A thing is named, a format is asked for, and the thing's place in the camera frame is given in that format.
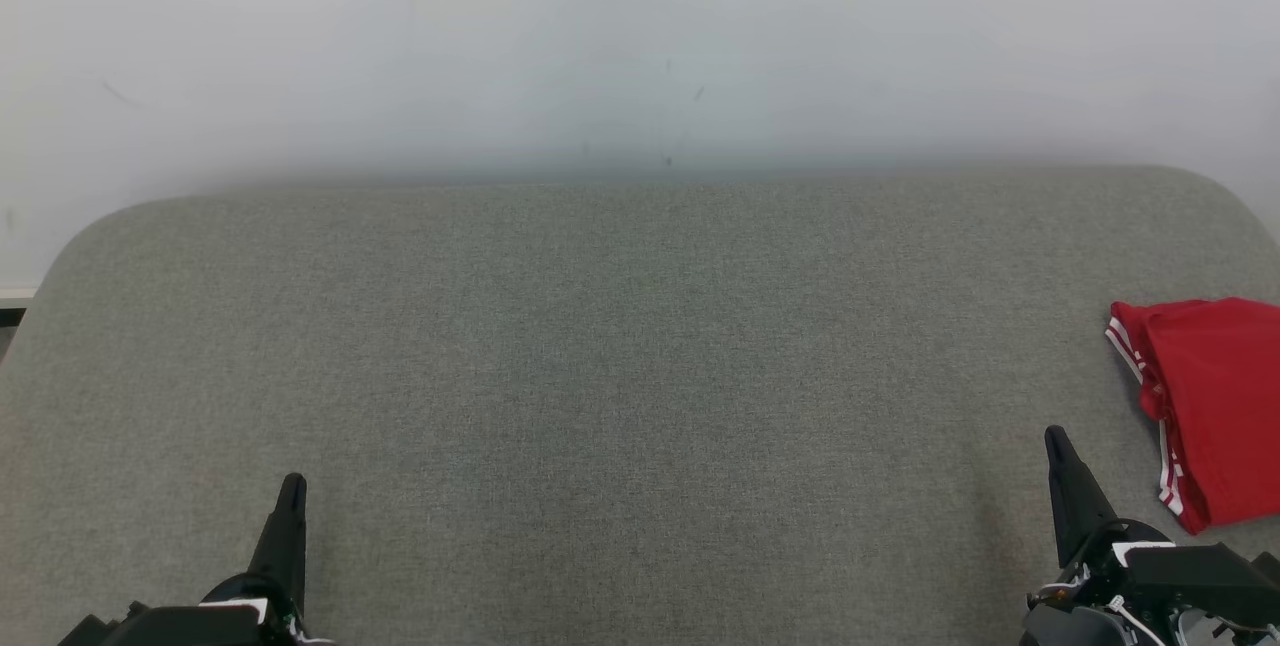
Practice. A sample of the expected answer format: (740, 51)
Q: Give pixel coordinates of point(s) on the red jersey with number 23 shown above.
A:
(1220, 406)

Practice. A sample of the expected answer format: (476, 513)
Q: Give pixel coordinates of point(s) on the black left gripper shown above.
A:
(180, 626)

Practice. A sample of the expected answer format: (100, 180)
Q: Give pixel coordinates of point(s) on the black skirting strip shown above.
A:
(12, 309)

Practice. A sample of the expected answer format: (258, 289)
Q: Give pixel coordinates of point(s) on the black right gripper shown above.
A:
(1200, 586)

